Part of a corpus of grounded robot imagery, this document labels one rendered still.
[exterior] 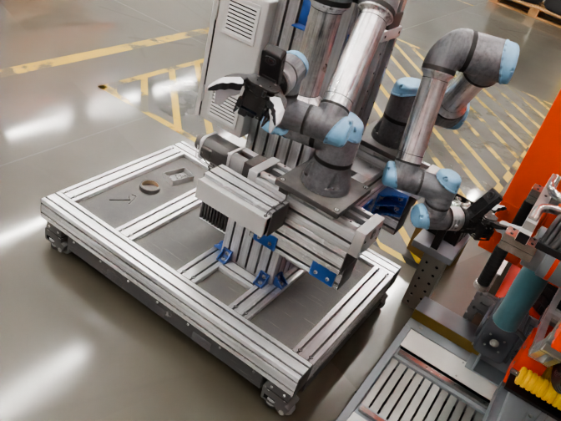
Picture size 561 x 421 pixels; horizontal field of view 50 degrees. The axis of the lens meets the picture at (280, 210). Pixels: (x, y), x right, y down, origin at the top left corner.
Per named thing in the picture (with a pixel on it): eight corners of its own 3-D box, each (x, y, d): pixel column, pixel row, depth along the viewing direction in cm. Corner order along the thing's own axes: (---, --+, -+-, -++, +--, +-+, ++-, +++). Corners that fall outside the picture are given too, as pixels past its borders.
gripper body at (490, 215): (479, 226, 193) (447, 224, 190) (491, 205, 189) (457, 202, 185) (491, 241, 187) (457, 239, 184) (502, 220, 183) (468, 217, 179)
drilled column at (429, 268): (420, 313, 270) (457, 241, 247) (401, 301, 274) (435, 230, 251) (427, 302, 278) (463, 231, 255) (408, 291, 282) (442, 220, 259)
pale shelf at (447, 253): (449, 266, 231) (452, 260, 230) (410, 245, 237) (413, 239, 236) (480, 223, 264) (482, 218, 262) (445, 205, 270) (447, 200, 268)
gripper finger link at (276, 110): (280, 146, 118) (270, 120, 124) (291, 122, 114) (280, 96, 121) (266, 144, 116) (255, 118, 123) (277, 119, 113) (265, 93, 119)
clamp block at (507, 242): (528, 263, 155) (538, 248, 152) (496, 246, 158) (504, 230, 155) (533, 255, 159) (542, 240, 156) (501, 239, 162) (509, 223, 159)
